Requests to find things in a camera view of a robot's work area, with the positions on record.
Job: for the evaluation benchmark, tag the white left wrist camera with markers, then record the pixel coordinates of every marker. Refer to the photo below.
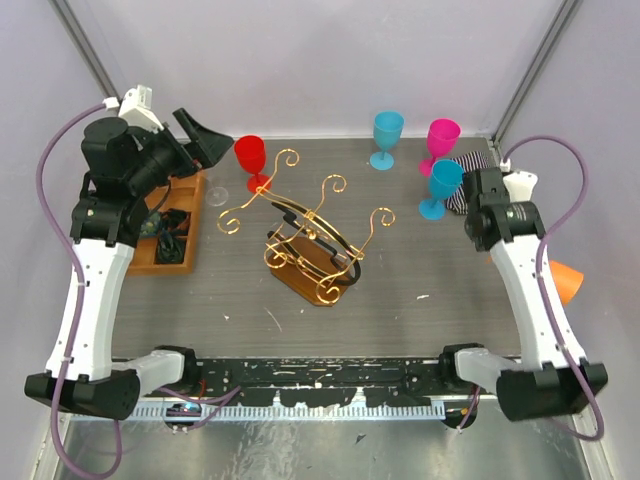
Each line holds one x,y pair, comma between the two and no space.
135,108

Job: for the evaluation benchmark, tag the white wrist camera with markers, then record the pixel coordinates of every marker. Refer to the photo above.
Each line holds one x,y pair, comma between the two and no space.
135,108
519,184

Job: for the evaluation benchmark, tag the clear champagne flute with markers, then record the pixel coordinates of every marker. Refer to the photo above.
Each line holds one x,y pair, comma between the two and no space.
216,194

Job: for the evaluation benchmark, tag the grey slotted cable duct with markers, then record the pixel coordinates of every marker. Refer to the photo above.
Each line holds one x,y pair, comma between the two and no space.
356,411

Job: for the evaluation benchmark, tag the red wine glass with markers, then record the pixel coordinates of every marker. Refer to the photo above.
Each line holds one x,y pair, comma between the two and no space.
250,152

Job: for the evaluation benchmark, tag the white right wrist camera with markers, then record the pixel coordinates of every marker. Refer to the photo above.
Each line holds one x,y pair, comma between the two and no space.
519,184

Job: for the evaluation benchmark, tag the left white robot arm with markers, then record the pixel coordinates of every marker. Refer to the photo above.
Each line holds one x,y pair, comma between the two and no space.
126,163

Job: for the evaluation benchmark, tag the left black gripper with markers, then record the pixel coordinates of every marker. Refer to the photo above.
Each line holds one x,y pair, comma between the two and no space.
206,149

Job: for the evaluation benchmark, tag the gold wire glass rack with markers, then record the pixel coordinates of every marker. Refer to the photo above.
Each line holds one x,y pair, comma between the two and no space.
306,252

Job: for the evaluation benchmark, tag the green patterned rolled cloth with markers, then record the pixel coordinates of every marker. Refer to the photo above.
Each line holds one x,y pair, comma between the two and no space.
151,225

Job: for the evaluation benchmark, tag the orange wine glass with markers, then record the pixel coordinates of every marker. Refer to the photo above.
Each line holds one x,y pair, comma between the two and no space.
567,281

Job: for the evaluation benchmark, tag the blue wine glass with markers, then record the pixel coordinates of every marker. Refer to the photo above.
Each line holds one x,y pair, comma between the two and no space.
387,130
446,178

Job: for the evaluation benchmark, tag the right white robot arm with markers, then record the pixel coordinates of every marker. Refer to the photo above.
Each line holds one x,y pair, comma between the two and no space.
553,376

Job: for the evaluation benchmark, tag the dark patterned rolled cloth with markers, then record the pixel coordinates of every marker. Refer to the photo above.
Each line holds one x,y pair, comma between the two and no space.
172,237

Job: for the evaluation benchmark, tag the black mounting base plate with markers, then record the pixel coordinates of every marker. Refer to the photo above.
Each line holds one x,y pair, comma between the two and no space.
324,382

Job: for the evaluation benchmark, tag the pink wine glass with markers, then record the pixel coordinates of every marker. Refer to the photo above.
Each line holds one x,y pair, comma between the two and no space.
441,139

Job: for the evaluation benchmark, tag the wooden compartment tray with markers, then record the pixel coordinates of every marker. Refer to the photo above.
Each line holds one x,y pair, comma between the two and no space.
184,194

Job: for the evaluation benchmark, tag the striped black white cloth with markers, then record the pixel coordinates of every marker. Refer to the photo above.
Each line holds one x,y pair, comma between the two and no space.
469,162

